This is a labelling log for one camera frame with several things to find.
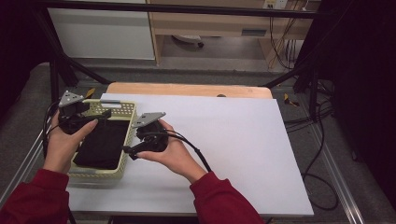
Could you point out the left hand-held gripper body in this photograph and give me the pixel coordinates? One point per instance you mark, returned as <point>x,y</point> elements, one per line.
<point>71,99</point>

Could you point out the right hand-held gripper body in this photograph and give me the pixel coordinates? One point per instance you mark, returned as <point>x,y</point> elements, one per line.
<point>148,118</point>

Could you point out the pale yellow perforated plastic basket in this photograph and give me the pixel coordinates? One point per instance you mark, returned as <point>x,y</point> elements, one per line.
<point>124,109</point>

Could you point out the black cloth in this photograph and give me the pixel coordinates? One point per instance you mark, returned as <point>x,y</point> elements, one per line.
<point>102,146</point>

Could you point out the person's right hand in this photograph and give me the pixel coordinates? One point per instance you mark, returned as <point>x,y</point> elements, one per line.
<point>174,155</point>

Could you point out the person's left hand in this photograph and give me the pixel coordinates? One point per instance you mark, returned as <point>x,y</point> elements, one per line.
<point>59,149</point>

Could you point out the yellow black tape piece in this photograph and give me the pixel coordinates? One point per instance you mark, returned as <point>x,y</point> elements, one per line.
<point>90,92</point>
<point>289,100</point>

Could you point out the black metal stand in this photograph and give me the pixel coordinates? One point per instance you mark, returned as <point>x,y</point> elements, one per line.
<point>313,90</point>
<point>54,84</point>

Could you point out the white cabinet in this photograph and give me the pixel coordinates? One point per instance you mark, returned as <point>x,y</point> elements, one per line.
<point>102,34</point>

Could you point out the black curtain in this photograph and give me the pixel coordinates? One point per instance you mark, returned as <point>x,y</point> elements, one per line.
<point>18,46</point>
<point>364,77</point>

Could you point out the white chair base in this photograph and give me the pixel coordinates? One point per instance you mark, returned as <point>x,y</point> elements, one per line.
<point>186,39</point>

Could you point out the white board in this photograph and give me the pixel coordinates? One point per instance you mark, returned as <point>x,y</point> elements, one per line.
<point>249,130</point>

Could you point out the light wooden desk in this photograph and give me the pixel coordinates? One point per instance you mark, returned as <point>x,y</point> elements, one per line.
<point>202,23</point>

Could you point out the black metal crossbar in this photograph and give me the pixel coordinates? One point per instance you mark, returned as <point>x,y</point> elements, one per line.
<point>186,8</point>

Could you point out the aluminium floor rail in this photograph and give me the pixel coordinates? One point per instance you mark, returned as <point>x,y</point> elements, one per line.
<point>18,168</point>
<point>339,180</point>

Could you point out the white wall socket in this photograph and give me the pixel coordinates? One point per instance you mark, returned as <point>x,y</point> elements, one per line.
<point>275,3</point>

